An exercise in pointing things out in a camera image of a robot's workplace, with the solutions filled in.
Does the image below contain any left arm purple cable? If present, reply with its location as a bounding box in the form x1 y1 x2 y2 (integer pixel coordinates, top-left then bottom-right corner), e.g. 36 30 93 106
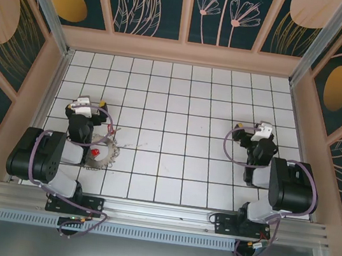
18 97 126 244

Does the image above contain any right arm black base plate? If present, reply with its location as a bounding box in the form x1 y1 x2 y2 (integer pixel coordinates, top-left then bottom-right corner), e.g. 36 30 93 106
212 211 274 243

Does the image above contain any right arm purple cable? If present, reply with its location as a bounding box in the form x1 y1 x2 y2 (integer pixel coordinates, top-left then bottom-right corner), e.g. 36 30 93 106
206 123 330 256

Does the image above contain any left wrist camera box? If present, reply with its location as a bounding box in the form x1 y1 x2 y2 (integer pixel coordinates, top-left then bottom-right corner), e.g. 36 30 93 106
67 95 101 118

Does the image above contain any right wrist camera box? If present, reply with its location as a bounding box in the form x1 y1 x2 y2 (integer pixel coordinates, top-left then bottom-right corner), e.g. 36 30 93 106
250 121 274 145

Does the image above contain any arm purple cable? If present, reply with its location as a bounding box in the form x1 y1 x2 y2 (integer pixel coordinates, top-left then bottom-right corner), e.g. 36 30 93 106
206 123 330 256
18 97 126 244

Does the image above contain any metal disc with keyrings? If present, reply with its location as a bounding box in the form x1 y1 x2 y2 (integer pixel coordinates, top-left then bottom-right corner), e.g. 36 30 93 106
82 131 125 176

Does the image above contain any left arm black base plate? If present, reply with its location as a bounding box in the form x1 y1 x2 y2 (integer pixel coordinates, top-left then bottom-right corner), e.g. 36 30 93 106
45 189 106 220

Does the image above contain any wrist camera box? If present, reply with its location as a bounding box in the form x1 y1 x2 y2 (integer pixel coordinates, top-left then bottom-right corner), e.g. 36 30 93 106
250 121 274 145
67 95 101 118

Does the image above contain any aluminium mounting rail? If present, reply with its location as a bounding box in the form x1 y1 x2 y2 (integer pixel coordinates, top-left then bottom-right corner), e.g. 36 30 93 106
0 176 332 255

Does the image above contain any aluminium side rail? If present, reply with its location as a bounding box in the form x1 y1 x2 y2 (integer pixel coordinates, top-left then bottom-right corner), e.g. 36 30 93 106
8 44 76 188
270 83 335 224

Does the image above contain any slotted grey cable duct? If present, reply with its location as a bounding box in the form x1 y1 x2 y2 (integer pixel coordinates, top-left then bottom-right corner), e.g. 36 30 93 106
0 205 240 255

